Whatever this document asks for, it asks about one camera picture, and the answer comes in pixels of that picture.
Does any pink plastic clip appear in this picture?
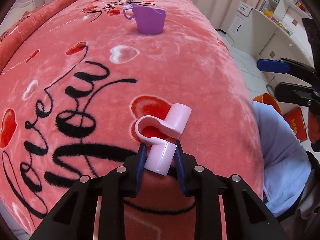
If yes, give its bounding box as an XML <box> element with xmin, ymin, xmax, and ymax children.
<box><xmin>134</xmin><ymin>103</ymin><xmax>192</xmax><ymax>176</ymax></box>

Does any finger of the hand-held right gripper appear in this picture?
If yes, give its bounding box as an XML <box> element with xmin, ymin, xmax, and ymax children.
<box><xmin>257</xmin><ymin>57</ymin><xmax>320</xmax><ymax>90</ymax></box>
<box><xmin>275</xmin><ymin>82</ymin><xmax>320</xmax><ymax>110</ymax></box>

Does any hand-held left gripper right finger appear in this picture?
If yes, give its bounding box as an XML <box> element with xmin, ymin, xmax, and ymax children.
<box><xmin>174</xmin><ymin>140</ymin><xmax>280</xmax><ymax>240</ymax></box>

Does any purple plastic cup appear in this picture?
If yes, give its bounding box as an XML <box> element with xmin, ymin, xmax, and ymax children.
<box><xmin>122</xmin><ymin>3</ymin><xmax>167</xmax><ymax>35</ymax></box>

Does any red cardboard box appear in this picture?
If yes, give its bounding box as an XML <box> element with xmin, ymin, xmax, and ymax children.
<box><xmin>284</xmin><ymin>106</ymin><xmax>308</xmax><ymax>142</ymax></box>

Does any white desk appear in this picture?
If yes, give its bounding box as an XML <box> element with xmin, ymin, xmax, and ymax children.
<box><xmin>250</xmin><ymin>0</ymin><xmax>320</xmax><ymax>68</ymax></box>

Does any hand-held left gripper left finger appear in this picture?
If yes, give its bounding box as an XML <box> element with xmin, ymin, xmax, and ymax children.
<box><xmin>29</xmin><ymin>144</ymin><xmax>147</xmax><ymax>240</ymax></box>

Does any orange plastic bin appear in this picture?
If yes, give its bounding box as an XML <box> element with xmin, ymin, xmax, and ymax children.
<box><xmin>251</xmin><ymin>93</ymin><xmax>283</xmax><ymax>115</ymax></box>

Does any person's light blue shirt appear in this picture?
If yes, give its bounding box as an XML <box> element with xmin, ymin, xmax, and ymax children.
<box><xmin>251</xmin><ymin>101</ymin><xmax>313</xmax><ymax>218</ymax></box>

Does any folded red quilt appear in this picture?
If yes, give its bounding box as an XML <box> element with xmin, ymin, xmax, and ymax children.
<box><xmin>0</xmin><ymin>0</ymin><xmax>96</xmax><ymax>74</ymax></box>

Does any white carved headboard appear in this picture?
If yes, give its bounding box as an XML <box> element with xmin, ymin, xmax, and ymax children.
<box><xmin>15</xmin><ymin>0</ymin><xmax>45</xmax><ymax>18</ymax></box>

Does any white cabinet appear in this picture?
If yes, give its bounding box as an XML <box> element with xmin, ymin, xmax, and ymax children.
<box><xmin>226</xmin><ymin>1</ymin><xmax>253</xmax><ymax>43</ymax></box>

